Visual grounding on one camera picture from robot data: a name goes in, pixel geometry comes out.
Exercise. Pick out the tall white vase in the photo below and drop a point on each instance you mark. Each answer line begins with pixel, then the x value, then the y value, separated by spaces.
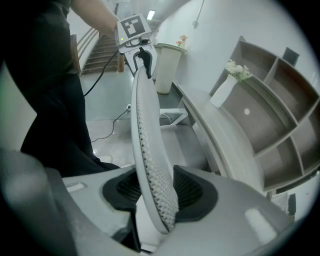
pixel 222 92

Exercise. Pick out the black wall frame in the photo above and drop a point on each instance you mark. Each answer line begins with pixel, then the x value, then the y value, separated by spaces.
pixel 291 56

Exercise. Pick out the light grey desk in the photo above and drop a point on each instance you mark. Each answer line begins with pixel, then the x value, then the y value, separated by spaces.
pixel 212 135

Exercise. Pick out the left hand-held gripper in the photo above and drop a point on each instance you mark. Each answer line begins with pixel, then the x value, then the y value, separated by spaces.
pixel 132 27

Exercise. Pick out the brown wooden shelf unit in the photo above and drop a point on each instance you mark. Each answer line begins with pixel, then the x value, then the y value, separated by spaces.
pixel 275 105

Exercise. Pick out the white power socket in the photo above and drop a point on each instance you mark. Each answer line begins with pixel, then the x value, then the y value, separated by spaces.
pixel 129 106

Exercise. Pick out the white round pedestal table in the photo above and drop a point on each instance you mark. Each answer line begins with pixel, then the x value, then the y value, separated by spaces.
pixel 167 67

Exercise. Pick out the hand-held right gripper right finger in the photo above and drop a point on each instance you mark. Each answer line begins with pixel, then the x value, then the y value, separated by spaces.
pixel 225 225

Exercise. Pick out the person's left forearm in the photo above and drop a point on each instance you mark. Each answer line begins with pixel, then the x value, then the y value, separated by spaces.
pixel 97 12

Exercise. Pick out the grey wall conduit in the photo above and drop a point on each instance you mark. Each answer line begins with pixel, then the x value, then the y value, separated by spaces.
pixel 197 17

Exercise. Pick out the brown staircase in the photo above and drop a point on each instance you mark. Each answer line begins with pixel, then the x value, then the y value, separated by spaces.
pixel 102 56

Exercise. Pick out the ceiling light panel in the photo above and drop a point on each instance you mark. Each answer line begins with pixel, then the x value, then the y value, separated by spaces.
pixel 151 15

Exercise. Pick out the small vase with pink flowers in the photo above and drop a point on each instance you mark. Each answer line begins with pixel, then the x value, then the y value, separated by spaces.
pixel 183 41

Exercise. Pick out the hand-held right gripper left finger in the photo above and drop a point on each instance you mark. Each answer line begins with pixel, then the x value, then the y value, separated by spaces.
pixel 82 212

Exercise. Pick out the person's black clothed body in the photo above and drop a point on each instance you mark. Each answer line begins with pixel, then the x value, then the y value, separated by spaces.
pixel 52 87

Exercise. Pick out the white flower bunch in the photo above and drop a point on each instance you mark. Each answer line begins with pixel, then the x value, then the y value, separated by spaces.
pixel 237 69

